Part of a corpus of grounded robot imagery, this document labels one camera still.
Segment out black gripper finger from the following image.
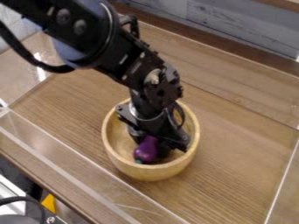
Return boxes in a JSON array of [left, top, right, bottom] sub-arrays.
[[157, 142, 175, 160], [127, 126, 147, 144]]

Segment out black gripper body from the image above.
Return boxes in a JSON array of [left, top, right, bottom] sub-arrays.
[[117, 102, 191, 152]]

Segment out purple toy eggplant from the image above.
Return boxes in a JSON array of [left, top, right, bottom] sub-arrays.
[[134, 135, 158, 164]]

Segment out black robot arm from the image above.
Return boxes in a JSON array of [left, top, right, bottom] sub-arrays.
[[0, 0, 191, 164]]

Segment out brown wooden bowl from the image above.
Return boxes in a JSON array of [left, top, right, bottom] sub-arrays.
[[102, 101, 202, 181]]

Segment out yellow black device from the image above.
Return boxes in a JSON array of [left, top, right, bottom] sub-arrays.
[[23, 192, 70, 224]]

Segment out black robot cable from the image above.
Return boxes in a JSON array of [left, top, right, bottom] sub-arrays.
[[0, 20, 78, 74]]

